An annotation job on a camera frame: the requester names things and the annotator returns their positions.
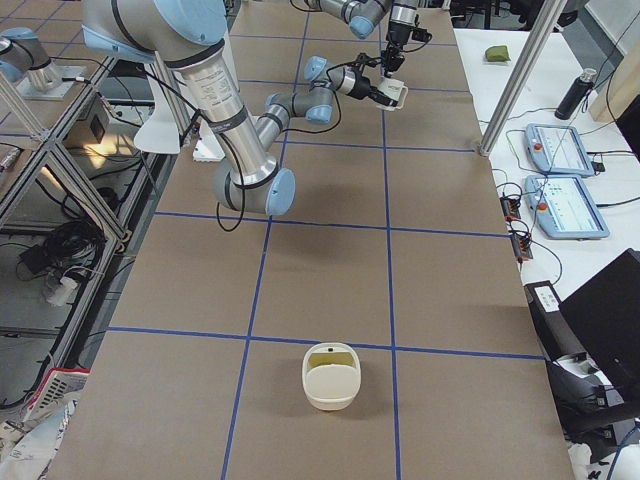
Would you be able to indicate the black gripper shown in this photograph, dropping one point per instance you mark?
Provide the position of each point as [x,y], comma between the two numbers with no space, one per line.
[361,88]
[400,30]

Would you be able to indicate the white HOME mug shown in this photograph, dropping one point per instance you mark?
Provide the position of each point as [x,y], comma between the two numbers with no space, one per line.
[393,94]

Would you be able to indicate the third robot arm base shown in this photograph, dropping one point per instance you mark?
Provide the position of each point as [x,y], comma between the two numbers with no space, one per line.
[25,62]

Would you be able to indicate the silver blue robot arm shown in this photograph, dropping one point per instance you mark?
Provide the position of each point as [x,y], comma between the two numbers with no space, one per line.
[189,38]
[363,17]

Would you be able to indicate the green cloth pouch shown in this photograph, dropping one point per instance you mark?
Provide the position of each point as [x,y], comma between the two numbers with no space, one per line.
[497,54]

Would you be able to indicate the black water bottle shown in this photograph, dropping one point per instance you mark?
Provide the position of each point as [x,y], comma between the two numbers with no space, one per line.
[577,92]

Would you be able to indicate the far teach pendant tablet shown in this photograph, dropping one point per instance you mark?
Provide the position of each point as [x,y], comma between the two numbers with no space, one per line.
[557,150]

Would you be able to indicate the teach pendant tablet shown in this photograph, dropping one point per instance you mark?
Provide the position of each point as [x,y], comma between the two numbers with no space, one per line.
[563,207]
[557,150]

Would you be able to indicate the orange terminal block strip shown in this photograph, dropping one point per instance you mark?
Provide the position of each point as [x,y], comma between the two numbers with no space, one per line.
[519,231]

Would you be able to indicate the near teach pendant tablet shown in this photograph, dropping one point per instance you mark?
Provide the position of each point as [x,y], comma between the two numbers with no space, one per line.
[563,207]

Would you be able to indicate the cream plastic basket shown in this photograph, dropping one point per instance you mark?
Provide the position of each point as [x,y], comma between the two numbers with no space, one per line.
[331,375]

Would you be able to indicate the black Huawei monitor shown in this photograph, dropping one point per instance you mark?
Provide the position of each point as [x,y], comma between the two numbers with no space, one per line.
[604,316]

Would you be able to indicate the aluminium corner post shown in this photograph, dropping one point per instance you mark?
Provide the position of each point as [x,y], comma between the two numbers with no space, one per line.
[541,30]

